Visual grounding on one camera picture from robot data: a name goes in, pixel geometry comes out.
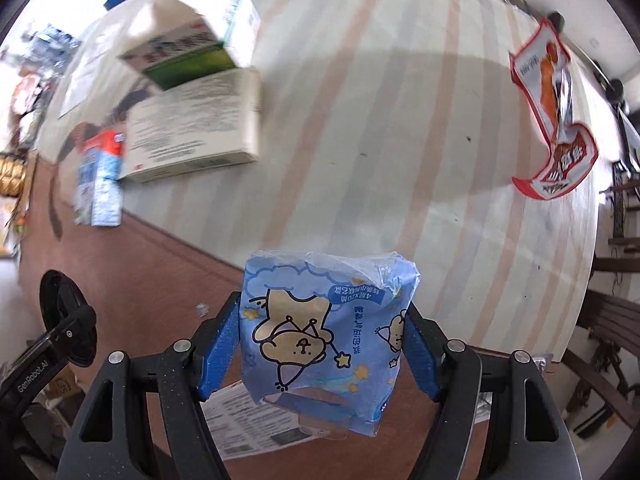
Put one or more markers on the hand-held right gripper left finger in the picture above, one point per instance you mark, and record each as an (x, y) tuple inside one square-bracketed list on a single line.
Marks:
[(220, 355)]

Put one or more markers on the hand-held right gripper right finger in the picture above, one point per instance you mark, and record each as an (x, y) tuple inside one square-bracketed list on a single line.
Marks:
[(420, 360)]

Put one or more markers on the blue bear print tissue packet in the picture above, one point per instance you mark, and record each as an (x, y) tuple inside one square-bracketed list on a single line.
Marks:
[(310, 340)]

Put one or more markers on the small blue and white box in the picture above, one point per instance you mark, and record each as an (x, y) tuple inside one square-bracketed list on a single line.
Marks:
[(102, 185)]

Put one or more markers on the large white printed box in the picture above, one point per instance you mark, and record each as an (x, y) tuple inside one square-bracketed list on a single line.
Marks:
[(195, 125)]

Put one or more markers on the red snack wrapper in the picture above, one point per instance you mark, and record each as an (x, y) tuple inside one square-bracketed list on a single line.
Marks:
[(550, 95)]

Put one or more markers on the green and white carton box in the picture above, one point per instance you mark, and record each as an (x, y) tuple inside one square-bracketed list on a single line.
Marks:
[(190, 55)]

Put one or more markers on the small clear plastic scrap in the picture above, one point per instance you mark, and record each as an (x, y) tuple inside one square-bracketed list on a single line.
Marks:
[(201, 308)]

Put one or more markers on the white printed paper sheet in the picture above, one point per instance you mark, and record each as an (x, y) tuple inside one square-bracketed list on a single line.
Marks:
[(240, 420)]

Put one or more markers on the dark wooden bench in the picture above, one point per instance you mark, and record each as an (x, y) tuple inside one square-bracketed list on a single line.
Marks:
[(610, 310)]

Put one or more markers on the striped tablecloth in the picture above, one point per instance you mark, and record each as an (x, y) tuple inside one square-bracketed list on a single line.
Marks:
[(375, 110)]

